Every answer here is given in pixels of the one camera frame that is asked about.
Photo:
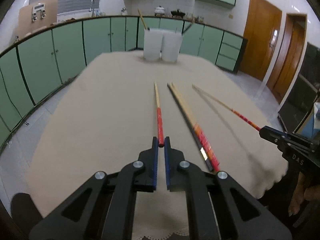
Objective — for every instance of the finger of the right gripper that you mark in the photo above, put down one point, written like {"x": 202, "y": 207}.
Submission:
{"x": 275, "y": 136}

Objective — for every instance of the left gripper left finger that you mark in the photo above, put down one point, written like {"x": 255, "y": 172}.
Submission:
{"x": 103, "y": 206}

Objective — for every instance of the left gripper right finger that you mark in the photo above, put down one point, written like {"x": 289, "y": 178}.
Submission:
{"x": 218, "y": 207}

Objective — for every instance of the green lower kitchen cabinets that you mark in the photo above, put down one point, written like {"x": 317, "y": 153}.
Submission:
{"x": 35, "y": 67}

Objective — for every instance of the right hand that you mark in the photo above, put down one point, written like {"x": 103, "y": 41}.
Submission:
{"x": 301, "y": 193}

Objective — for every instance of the black appliance at right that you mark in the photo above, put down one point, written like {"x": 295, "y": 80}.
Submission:
{"x": 303, "y": 94}

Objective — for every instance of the orange red bamboo chopstick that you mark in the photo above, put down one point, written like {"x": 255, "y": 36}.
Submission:
{"x": 196, "y": 128}

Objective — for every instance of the brown wooden door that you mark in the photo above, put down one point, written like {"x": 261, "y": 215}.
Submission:
{"x": 261, "y": 32}
{"x": 289, "y": 55}

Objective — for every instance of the white utensil holder right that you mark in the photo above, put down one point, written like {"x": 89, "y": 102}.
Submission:
{"x": 171, "y": 45}

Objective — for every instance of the white utensil holder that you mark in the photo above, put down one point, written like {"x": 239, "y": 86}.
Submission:
{"x": 171, "y": 45}
{"x": 152, "y": 44}

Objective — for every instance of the white utensil holder left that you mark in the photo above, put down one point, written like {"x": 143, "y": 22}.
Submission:
{"x": 152, "y": 44}

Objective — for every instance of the black wok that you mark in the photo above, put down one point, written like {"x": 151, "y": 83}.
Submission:
{"x": 177, "y": 13}

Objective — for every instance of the white cooking pot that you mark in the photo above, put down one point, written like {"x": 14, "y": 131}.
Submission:
{"x": 160, "y": 11}

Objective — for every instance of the bamboo chopstick in holder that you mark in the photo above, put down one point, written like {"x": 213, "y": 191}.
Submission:
{"x": 142, "y": 19}

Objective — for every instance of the chrome sink faucet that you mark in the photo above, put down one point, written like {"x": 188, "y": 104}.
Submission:
{"x": 91, "y": 8}

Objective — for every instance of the cardboard board with device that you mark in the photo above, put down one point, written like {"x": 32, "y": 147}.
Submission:
{"x": 36, "y": 16}

